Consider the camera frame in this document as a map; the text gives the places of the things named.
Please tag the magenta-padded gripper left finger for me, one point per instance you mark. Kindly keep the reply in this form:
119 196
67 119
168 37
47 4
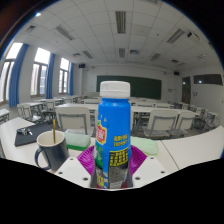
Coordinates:
85 160

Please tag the blue drink bottle white cap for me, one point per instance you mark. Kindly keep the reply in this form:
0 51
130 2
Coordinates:
112 130

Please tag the green and yellow sponge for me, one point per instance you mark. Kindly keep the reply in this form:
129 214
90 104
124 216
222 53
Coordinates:
146 146

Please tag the blue curtain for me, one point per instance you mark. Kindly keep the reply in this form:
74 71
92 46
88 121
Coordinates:
16 80
50 76
71 80

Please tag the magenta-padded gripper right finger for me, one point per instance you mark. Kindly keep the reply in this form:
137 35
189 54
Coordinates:
137 160

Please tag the bunch of keys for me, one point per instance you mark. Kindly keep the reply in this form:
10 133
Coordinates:
24 131

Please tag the wooden stir stick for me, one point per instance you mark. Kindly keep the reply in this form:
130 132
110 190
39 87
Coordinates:
54 130

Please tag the tall classroom window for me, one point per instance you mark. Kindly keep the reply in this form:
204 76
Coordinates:
5 80
63 78
39 75

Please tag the green chalkboard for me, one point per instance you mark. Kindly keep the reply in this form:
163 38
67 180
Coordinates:
146 87

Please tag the dark wide wall window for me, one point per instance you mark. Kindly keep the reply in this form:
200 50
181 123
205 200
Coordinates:
208 79

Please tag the black wall speaker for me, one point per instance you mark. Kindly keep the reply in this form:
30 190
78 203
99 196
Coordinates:
82 65
176 73

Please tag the dark blue mug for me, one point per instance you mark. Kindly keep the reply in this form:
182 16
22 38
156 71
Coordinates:
56 153

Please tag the ceiling light panels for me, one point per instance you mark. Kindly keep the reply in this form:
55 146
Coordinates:
120 21

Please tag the dark classroom door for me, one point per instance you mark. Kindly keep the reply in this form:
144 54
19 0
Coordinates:
186 90

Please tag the small green white sponge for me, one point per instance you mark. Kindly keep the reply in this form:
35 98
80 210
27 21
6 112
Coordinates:
78 140

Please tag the white classroom desks and chairs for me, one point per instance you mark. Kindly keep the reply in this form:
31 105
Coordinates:
160 121

